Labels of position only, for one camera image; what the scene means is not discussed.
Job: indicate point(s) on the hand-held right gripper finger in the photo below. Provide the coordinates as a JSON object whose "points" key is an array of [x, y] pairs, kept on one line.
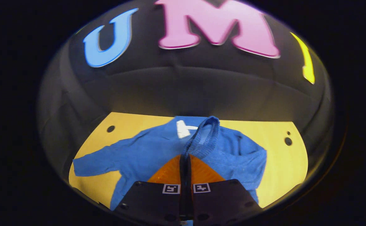
{"points": [[183, 175], [188, 175]]}

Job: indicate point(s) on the blue button shirt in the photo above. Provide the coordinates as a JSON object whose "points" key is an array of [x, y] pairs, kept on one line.
{"points": [[145, 153]]}

